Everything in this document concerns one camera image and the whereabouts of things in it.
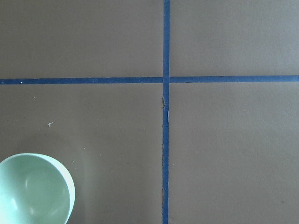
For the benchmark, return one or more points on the green bowl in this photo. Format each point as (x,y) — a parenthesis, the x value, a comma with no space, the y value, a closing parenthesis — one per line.
(35,189)

